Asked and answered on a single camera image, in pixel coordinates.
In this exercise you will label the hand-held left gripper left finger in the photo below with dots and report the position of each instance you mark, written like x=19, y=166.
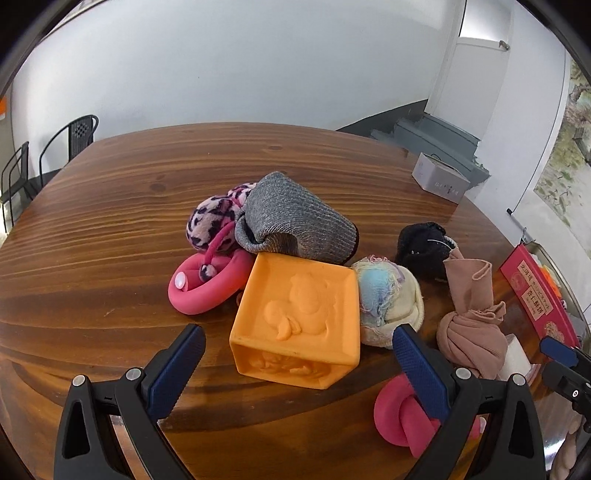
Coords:
x=178, y=362

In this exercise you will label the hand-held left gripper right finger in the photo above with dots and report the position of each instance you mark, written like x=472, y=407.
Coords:
x=420, y=364

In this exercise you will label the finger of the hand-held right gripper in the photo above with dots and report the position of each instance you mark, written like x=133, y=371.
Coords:
x=556, y=347

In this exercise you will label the white plastic packet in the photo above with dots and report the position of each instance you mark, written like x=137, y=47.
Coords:
x=516, y=355

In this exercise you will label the knotted pink foam roller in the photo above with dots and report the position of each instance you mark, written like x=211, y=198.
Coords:
x=397, y=415

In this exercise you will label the beige knotted stocking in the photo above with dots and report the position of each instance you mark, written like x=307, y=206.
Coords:
x=471, y=332

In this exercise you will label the red metal tin container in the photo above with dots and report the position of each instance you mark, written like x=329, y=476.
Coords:
x=531, y=286

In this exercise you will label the pastel cream sock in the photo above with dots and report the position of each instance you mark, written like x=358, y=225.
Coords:
x=392, y=300

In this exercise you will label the black fuzzy sock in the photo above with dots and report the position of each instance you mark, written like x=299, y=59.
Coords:
x=420, y=249

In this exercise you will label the light orange embossed cube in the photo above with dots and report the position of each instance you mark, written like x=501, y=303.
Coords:
x=295, y=314

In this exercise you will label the pink leopard fluffy sock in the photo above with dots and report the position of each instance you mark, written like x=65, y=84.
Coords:
x=207, y=221

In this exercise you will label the grey knit sock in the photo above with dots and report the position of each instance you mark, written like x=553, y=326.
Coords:
x=295, y=217

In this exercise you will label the person's right hand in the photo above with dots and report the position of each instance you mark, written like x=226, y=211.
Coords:
x=570, y=443

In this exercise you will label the grey cardboard box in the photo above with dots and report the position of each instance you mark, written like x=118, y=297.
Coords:
x=438, y=177

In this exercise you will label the grey stairs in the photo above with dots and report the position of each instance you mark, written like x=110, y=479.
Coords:
x=443, y=134

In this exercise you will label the black mesh-back chair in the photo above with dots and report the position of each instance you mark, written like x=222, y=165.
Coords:
x=78, y=129

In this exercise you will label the white door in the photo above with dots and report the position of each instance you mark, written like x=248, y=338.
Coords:
x=471, y=83

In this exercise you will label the wall poster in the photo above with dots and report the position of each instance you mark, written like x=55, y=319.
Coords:
x=568, y=161

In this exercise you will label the black metal frame chair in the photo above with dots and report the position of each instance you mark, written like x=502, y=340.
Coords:
x=16, y=170

